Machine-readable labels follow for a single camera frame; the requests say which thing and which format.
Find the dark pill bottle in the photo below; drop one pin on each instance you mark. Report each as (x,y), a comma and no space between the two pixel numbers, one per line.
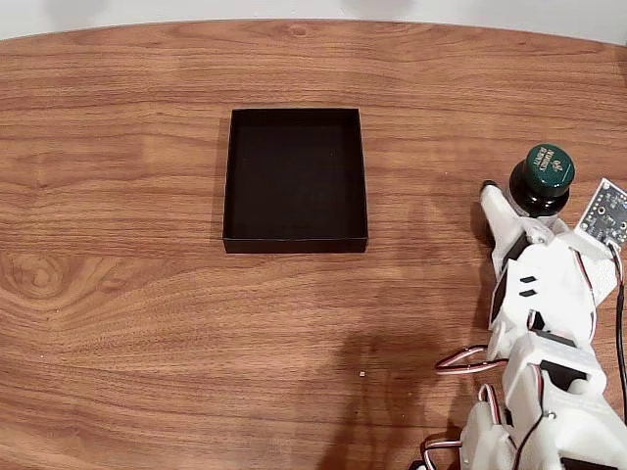
(546,171)

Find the black shallow open box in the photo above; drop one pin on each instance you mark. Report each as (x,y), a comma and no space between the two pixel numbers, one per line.
(296,181)

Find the camera board on white mount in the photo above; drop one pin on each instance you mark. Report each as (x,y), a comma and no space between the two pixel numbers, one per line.
(605,210)

